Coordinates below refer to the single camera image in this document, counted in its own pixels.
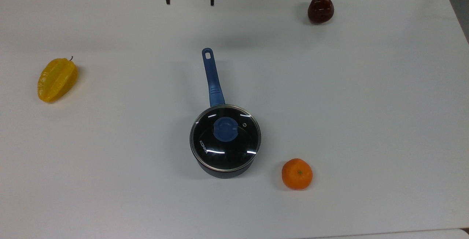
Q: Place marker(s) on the glass lid with blue knob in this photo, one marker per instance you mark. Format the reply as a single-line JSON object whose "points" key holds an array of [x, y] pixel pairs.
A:
{"points": [[225, 147]]}

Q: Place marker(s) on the dark red apple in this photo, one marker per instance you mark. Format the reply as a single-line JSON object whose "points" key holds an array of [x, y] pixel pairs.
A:
{"points": [[320, 10]]}

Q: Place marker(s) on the yellow starfruit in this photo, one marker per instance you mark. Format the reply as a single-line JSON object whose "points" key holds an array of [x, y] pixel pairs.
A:
{"points": [[56, 81]]}

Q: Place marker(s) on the orange mandarin fruit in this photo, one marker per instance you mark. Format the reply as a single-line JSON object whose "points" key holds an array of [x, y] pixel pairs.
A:
{"points": [[297, 174]]}

